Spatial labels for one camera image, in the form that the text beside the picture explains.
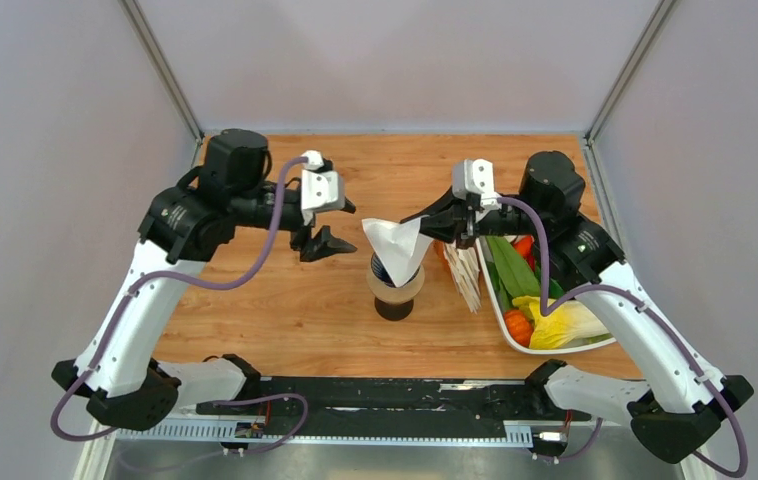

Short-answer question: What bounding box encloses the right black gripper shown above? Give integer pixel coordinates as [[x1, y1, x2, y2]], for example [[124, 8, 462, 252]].
[[399, 185, 548, 250]]

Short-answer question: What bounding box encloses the white paper coffee filter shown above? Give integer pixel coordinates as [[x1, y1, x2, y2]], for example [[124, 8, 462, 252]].
[[362, 218, 432, 285]]

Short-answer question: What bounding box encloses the dark blue coffee dripper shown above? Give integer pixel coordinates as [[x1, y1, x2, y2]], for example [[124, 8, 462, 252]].
[[370, 254, 421, 288]]

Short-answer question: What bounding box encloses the wooden ring dripper holder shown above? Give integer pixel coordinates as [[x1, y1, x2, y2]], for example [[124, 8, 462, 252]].
[[366, 268, 426, 305]]

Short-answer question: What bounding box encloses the glass carafe red lid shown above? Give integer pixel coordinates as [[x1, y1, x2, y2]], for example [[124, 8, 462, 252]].
[[374, 298, 415, 321]]

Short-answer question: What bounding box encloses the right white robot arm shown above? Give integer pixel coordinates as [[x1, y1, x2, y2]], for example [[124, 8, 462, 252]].
[[411, 151, 754, 478]]

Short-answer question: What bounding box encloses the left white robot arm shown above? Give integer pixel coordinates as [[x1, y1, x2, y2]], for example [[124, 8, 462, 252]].
[[51, 129, 356, 435]]

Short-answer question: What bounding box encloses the white plastic tray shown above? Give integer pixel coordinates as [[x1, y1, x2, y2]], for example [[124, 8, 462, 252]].
[[475, 239, 617, 356]]

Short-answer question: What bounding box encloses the stack of paper filters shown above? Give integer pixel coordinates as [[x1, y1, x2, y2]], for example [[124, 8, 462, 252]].
[[439, 244, 481, 313]]

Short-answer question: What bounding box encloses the red pepper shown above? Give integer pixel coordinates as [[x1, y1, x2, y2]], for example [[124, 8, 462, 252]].
[[513, 235, 536, 271]]

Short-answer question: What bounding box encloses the green leaf vegetable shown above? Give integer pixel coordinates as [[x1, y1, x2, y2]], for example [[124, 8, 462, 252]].
[[485, 236, 541, 299]]

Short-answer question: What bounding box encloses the orange tomato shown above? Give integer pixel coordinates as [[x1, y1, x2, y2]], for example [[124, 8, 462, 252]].
[[503, 309, 534, 348]]

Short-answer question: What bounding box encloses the yellow napa cabbage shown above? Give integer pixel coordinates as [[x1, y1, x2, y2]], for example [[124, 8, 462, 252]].
[[512, 296, 611, 350]]

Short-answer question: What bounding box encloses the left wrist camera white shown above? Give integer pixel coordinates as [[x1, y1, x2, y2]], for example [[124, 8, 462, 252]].
[[300, 150, 346, 226]]

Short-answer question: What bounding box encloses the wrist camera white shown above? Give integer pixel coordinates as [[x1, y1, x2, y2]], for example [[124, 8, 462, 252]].
[[300, 150, 346, 226], [451, 158, 500, 222]]

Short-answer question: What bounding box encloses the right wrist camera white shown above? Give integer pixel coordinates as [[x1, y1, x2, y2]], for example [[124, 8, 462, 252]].
[[451, 158, 500, 222]]

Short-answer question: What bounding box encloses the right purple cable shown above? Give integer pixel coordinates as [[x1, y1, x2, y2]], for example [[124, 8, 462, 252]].
[[498, 195, 749, 480]]

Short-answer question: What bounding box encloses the purple cable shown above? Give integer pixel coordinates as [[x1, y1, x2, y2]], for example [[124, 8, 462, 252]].
[[498, 195, 749, 480], [50, 156, 311, 458]]

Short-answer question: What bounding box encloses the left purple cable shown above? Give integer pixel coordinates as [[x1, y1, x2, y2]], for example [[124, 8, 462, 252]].
[[50, 156, 311, 458]]

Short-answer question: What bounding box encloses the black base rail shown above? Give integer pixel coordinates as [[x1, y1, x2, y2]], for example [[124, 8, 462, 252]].
[[195, 376, 590, 446]]

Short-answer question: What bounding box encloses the aluminium frame post left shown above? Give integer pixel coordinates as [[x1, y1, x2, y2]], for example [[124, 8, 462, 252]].
[[118, 0, 204, 145]]

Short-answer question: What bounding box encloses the aluminium frame post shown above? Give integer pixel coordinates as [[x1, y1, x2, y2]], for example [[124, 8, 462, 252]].
[[586, 0, 678, 144], [118, 0, 204, 145]]

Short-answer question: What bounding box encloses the aluminium frame post right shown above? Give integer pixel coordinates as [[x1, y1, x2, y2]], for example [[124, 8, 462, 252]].
[[586, 0, 678, 144]]

